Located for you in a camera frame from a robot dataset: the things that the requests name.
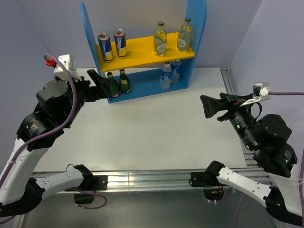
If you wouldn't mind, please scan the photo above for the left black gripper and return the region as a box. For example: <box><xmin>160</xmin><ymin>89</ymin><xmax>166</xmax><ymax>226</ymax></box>
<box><xmin>59</xmin><ymin>69</ymin><xmax>112</xmax><ymax>125</ymax></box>

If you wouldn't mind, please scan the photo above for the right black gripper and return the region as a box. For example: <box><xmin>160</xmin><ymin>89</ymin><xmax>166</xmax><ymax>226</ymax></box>
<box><xmin>199</xmin><ymin>91</ymin><xmax>257</xmax><ymax>148</ymax></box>

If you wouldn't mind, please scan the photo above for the red bull can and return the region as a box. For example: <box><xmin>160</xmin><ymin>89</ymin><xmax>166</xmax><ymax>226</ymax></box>
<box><xmin>114</xmin><ymin>29</ymin><xmax>127</xmax><ymax>58</ymax></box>
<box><xmin>98</xmin><ymin>33</ymin><xmax>114</xmax><ymax>62</ymax></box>

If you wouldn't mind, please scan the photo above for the plastic water bottle blue cap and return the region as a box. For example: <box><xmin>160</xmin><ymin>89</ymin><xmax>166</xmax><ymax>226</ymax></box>
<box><xmin>160</xmin><ymin>61</ymin><xmax>172</xmax><ymax>90</ymax></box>

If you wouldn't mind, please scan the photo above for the clear glass bottle green cap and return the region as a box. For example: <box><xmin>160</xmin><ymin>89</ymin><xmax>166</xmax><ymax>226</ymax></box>
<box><xmin>153</xmin><ymin>21</ymin><xmax>167</xmax><ymax>56</ymax></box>

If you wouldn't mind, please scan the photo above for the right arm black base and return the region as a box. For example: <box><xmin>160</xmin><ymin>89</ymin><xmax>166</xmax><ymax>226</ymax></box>
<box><xmin>188</xmin><ymin>171</ymin><xmax>224</xmax><ymax>200</ymax></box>

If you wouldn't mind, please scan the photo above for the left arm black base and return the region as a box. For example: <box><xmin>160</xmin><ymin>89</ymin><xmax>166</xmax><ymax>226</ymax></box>
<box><xmin>66</xmin><ymin>175</ymin><xmax>108</xmax><ymax>206</ymax></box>

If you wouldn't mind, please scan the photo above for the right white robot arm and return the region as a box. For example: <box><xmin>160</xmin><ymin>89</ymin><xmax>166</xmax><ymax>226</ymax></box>
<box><xmin>200</xmin><ymin>92</ymin><xmax>304</xmax><ymax>227</ymax></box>

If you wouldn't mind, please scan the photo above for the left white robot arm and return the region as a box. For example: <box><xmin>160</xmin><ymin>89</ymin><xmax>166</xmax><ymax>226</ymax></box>
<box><xmin>0</xmin><ymin>69</ymin><xmax>110</xmax><ymax>217</ymax></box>

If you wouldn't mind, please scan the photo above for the blue and yellow shelf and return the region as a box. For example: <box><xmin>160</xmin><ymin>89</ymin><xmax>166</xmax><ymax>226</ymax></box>
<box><xmin>80</xmin><ymin>0</ymin><xmax>207</xmax><ymax>103</ymax></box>

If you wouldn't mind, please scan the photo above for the green bottle red label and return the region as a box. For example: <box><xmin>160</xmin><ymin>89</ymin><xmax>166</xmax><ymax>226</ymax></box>
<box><xmin>107</xmin><ymin>72</ymin><xmax>121</xmax><ymax>97</ymax></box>

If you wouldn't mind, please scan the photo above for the green bottle yellow label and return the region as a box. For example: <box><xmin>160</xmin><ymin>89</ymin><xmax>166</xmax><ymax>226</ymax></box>
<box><xmin>119</xmin><ymin>69</ymin><xmax>131</xmax><ymax>94</ymax></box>

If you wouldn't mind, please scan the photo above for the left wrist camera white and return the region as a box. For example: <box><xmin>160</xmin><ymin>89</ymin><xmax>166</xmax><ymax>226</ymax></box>
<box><xmin>45</xmin><ymin>54</ymin><xmax>81</xmax><ymax>81</ymax></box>

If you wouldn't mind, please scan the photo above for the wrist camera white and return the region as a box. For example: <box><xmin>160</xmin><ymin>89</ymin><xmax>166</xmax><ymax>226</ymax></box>
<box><xmin>45</xmin><ymin>54</ymin><xmax>81</xmax><ymax>81</ymax></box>
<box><xmin>241</xmin><ymin>82</ymin><xmax>271</xmax><ymax>106</ymax></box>

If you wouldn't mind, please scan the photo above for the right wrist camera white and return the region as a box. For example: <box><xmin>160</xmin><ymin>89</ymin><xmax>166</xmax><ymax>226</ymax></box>
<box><xmin>241</xmin><ymin>82</ymin><xmax>271</xmax><ymax>106</ymax></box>

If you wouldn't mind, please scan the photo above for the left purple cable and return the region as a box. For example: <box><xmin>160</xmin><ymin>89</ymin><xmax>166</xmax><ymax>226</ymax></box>
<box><xmin>0</xmin><ymin>53</ymin><xmax>107</xmax><ymax>225</ymax></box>

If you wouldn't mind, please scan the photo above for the aluminium rail frame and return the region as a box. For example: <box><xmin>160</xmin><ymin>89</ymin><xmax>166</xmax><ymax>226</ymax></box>
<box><xmin>18</xmin><ymin>67</ymin><xmax>255</xmax><ymax>228</ymax></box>

